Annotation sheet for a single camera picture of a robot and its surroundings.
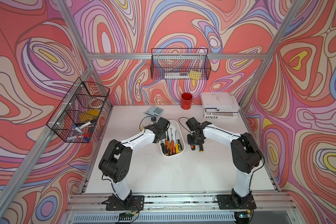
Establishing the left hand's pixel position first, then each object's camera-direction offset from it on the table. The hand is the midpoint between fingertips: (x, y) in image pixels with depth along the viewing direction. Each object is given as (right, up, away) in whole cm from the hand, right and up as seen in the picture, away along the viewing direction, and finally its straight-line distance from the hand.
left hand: (161, 135), depth 93 cm
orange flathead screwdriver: (+22, -8, -3) cm, 23 cm away
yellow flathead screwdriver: (+11, -7, 0) cm, 12 cm away
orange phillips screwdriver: (+8, -9, -3) cm, 12 cm away
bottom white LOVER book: (+48, +13, +16) cm, 52 cm away
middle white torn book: (+36, +18, +15) cm, 43 cm away
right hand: (+22, -7, -1) cm, 23 cm away
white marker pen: (-42, +6, -21) cm, 47 cm away
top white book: (+48, +25, +15) cm, 56 cm away
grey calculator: (-7, +17, +21) cm, 28 cm away
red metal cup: (+20, +26, +19) cm, 37 cm away
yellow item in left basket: (-36, +12, -23) cm, 44 cm away
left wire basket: (-45, +11, -20) cm, 51 cm away
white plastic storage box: (+9, +6, +3) cm, 12 cm away
